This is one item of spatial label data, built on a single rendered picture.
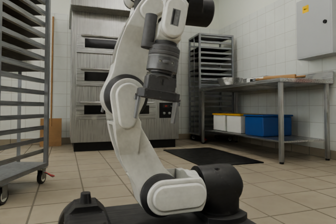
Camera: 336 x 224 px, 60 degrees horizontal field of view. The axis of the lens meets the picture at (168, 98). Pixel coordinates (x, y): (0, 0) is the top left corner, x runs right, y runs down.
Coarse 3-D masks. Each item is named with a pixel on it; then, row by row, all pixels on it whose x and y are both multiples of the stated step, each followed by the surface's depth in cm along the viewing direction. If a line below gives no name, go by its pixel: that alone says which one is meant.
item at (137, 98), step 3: (135, 96) 79; (138, 96) 79; (135, 99) 81; (138, 99) 79; (135, 102) 80; (138, 102) 79; (135, 105) 79; (138, 105) 79; (135, 108) 79; (138, 108) 79; (135, 111) 79; (135, 114) 79; (135, 117) 79
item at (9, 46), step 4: (4, 44) 178; (8, 44) 182; (8, 48) 184; (12, 48) 186; (16, 48) 191; (20, 48) 195; (20, 52) 197; (24, 52) 200; (28, 52) 205; (32, 52) 211; (32, 56) 213; (36, 56) 217; (40, 56) 223
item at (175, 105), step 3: (174, 102) 82; (177, 102) 82; (174, 105) 82; (177, 105) 81; (174, 108) 82; (177, 108) 82; (171, 111) 84; (174, 111) 81; (171, 114) 84; (174, 114) 81; (171, 117) 83; (174, 117) 82; (171, 120) 83; (174, 120) 82; (174, 123) 82
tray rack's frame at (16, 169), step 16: (48, 0) 230; (48, 16) 230; (48, 32) 229; (48, 48) 229; (48, 64) 229; (48, 80) 229; (48, 96) 229; (48, 112) 229; (48, 128) 229; (48, 144) 229; (0, 176) 179; (16, 176) 185
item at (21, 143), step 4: (28, 140) 205; (32, 140) 211; (36, 140) 216; (40, 140) 222; (8, 144) 182; (12, 144) 186; (16, 144) 191; (20, 144) 195; (24, 144) 200; (0, 148) 174; (4, 148) 178; (8, 148) 182
